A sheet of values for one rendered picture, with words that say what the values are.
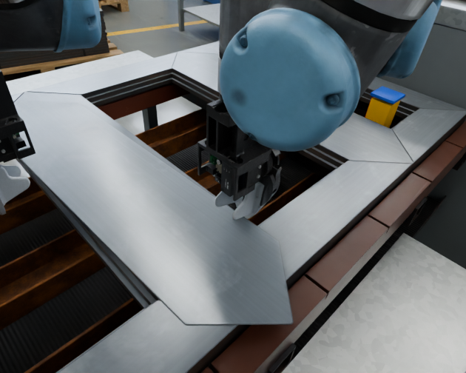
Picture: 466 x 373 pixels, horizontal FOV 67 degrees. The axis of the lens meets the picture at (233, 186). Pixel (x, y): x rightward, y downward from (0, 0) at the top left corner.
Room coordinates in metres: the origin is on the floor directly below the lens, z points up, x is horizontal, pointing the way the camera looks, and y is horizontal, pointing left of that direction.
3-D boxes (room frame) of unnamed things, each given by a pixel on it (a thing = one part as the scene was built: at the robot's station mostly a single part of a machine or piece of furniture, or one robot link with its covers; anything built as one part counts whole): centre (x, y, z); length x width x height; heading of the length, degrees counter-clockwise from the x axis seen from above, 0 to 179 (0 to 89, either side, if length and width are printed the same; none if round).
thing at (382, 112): (0.79, -0.35, 0.78); 0.05 x 0.05 x 0.19; 47
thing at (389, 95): (0.79, -0.35, 0.88); 0.06 x 0.06 x 0.02; 47
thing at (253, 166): (0.37, -0.01, 1.00); 0.09 x 0.08 x 0.12; 137
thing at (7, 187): (0.36, 0.32, 0.89); 0.06 x 0.03 x 0.09; 137
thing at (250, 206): (0.36, -0.02, 0.89); 0.06 x 0.03 x 0.09; 137
